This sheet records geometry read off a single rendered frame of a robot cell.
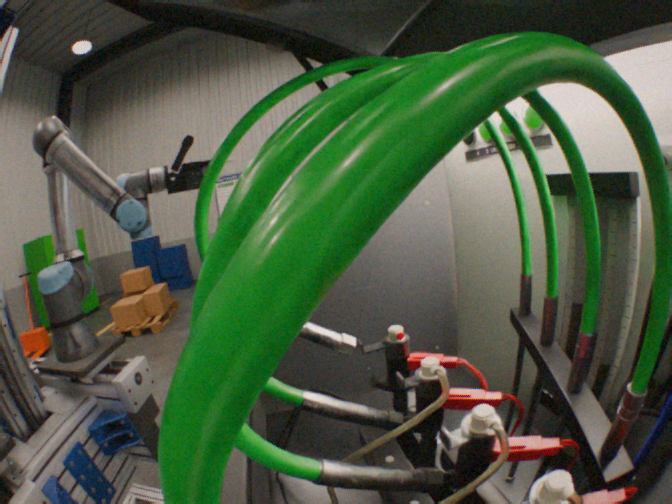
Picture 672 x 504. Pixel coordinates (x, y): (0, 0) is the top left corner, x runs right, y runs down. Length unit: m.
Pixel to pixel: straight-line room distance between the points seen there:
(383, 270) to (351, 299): 0.09
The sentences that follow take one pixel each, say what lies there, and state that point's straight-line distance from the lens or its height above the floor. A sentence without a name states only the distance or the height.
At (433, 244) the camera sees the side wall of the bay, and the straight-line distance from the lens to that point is 0.69.
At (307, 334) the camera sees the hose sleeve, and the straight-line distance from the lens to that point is 0.30.
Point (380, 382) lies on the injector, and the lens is 0.35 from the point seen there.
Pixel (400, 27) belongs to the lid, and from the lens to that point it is 0.56.
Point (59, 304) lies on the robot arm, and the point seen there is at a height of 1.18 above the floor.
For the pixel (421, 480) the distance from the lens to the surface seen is 0.22.
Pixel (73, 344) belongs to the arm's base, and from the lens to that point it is 0.84.
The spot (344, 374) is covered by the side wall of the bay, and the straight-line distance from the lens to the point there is 0.71.
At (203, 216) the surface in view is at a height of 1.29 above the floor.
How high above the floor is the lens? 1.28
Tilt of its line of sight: 10 degrees down
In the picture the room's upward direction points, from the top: 9 degrees counter-clockwise
